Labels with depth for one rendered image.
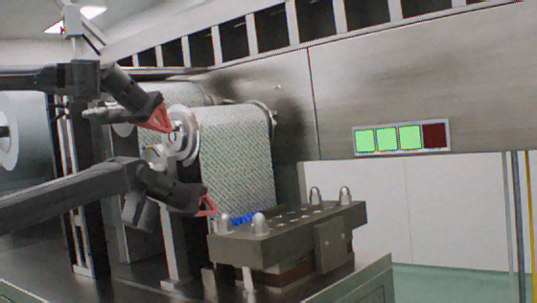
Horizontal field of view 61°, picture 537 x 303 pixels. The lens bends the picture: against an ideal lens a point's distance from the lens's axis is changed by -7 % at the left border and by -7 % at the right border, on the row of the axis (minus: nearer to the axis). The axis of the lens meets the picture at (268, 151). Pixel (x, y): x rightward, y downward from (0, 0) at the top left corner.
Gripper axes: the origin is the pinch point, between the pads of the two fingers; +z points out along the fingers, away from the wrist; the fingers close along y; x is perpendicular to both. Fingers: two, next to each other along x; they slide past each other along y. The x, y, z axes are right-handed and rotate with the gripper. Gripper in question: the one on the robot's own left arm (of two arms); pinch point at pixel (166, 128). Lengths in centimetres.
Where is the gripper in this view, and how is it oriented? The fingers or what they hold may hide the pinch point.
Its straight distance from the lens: 112.0
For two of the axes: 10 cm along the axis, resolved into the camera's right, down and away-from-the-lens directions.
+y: 7.4, 0.0, -6.7
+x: 3.9, -8.1, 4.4
